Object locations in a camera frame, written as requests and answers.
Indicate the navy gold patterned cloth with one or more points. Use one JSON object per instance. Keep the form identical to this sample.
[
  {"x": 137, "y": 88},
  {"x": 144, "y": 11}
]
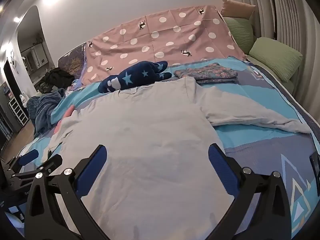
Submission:
[{"x": 72, "y": 60}]

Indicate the pleated cream curtain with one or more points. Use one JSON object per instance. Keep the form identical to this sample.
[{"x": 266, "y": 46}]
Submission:
[{"x": 295, "y": 17}]

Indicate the pile of dark clothes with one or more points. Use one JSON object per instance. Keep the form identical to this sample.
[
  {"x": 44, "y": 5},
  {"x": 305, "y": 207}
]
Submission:
[{"x": 58, "y": 78}]

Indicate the pink polka dot sheet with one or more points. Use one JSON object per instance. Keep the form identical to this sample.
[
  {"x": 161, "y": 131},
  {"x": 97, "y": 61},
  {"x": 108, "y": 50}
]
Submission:
[{"x": 162, "y": 37}]

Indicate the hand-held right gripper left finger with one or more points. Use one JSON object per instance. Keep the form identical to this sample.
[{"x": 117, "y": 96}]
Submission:
[{"x": 90, "y": 172}]

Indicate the black rectangular object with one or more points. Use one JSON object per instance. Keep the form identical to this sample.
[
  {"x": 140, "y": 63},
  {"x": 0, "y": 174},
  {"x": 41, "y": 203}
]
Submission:
[{"x": 315, "y": 163}]

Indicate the blue fleece blanket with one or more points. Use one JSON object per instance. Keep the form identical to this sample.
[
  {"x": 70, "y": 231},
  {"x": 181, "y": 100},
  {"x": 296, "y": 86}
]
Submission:
[{"x": 42, "y": 110}]

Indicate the white towel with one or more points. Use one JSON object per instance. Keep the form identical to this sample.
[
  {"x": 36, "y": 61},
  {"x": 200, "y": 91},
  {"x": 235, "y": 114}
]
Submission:
[{"x": 150, "y": 142}]

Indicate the white round wall device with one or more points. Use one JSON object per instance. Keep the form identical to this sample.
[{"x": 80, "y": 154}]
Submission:
[{"x": 13, "y": 63}]

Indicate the coral pink garment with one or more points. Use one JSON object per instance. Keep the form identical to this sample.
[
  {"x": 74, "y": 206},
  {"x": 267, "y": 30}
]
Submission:
[{"x": 67, "y": 113}]

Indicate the white cube shelf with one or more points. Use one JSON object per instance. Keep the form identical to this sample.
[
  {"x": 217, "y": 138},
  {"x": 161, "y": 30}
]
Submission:
[{"x": 18, "y": 111}]

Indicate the teal grey geometric bed cover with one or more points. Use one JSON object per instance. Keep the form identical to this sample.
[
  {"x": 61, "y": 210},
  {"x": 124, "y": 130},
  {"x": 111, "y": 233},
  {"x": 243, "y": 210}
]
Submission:
[{"x": 262, "y": 140}]

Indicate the beige pillow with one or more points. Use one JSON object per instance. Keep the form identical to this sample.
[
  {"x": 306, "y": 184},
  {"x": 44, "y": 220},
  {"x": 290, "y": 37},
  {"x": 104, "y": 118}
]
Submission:
[{"x": 237, "y": 8}]

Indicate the folded floral cloth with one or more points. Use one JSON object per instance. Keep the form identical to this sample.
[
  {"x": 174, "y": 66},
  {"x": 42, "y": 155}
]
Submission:
[{"x": 205, "y": 72}]

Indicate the navy star print cloth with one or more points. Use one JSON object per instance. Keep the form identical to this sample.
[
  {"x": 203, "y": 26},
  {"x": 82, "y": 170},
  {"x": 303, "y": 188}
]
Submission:
[{"x": 130, "y": 77}]

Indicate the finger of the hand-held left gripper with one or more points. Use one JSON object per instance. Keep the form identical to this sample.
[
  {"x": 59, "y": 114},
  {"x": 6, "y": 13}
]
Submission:
[
  {"x": 28, "y": 157},
  {"x": 51, "y": 162}
]

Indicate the small green pillow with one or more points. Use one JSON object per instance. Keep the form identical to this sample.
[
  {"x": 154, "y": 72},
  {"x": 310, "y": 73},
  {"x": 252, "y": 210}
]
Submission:
[{"x": 240, "y": 32}]

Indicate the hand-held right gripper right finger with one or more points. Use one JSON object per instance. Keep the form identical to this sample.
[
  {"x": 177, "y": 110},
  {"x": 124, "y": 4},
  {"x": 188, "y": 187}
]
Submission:
[{"x": 224, "y": 171}]

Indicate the large green pillow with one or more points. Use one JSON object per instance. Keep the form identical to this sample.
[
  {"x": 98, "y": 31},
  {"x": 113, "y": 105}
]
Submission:
[{"x": 275, "y": 57}]

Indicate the dark cabinet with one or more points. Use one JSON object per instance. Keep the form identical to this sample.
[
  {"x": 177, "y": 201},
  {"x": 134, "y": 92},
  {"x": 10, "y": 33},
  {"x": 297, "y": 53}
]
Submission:
[{"x": 6, "y": 115}]

